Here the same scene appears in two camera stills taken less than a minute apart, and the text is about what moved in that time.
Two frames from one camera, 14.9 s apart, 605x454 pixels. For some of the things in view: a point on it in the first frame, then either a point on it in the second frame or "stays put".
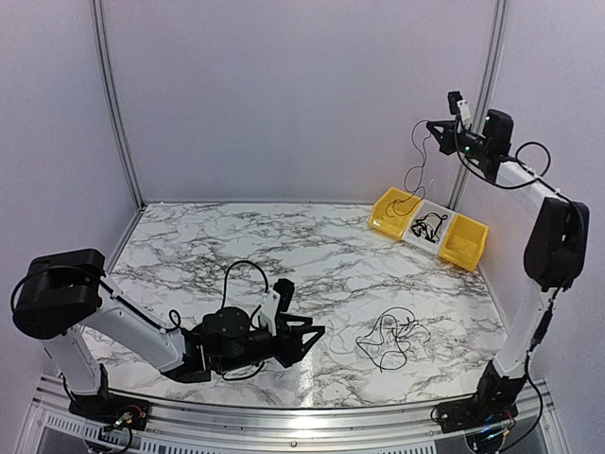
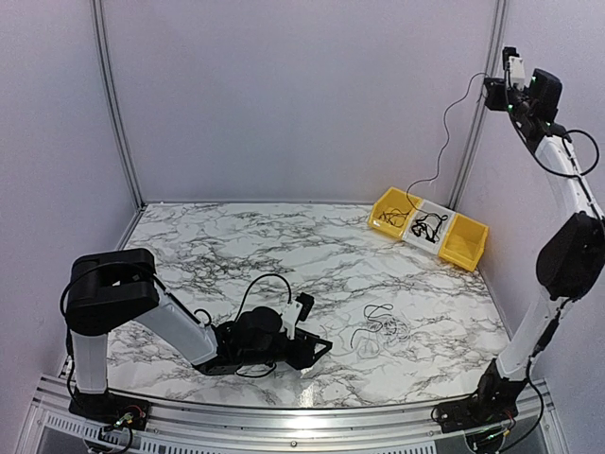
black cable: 423,163 -> 396,217
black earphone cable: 431,223 stays put
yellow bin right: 464,241 stays put
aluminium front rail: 226,427 stays put
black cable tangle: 388,341 -> 371,318
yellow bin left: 394,212 stays put
